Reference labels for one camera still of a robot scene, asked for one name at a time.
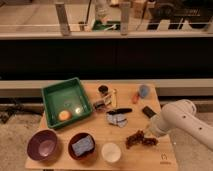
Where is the green plastic tray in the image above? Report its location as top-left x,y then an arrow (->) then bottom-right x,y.
42,77 -> 93,129

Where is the small dark cup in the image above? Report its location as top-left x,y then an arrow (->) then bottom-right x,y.
98,85 -> 108,95

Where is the black handled knife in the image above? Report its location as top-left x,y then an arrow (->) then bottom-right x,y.
106,108 -> 132,115

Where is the purple bowl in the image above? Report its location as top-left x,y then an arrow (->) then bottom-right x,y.
27,130 -> 60,162

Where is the crumpled blue cloth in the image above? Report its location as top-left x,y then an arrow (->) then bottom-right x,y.
107,114 -> 127,128

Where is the black rectangular block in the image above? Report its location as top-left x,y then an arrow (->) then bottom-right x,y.
142,106 -> 155,118

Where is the background green tray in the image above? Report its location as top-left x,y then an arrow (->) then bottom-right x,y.
92,20 -> 120,31

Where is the metal binder clip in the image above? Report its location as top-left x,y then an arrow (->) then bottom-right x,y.
93,95 -> 111,110

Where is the white paper cup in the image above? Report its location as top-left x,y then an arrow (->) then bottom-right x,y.
101,143 -> 121,164

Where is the orange fruit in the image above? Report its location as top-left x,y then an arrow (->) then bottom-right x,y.
58,110 -> 71,121

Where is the blue sponge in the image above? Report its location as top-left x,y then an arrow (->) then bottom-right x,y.
72,136 -> 94,156

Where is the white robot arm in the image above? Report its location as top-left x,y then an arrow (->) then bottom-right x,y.
148,99 -> 213,151

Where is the dark red grape bunch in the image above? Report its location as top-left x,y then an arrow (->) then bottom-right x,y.
125,130 -> 158,149

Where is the blue small cup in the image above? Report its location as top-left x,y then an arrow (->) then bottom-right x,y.
139,85 -> 150,98

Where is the yellow wooden stick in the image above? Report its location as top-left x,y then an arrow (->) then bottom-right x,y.
112,89 -> 117,108

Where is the orange carrot toy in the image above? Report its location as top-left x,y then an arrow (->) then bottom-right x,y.
132,92 -> 139,104

